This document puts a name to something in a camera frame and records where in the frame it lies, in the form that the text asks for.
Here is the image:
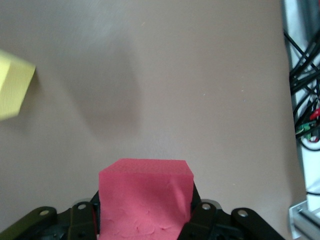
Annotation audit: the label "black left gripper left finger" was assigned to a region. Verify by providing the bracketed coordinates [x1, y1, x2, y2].
[0, 191, 101, 240]

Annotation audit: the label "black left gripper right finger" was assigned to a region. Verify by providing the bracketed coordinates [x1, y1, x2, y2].
[177, 183, 286, 240]

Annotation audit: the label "red foam cube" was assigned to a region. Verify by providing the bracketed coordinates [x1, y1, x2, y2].
[98, 158, 195, 240]

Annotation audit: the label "yellow foam cube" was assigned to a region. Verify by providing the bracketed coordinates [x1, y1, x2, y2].
[0, 49, 36, 123]

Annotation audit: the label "aluminium profile end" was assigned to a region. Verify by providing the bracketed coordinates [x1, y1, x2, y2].
[289, 199, 320, 239]

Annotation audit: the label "small green circuit board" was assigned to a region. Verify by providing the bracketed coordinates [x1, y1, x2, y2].
[297, 122, 312, 135]

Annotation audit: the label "black cable bundle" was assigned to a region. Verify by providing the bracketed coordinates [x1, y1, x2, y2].
[283, 24, 320, 152]

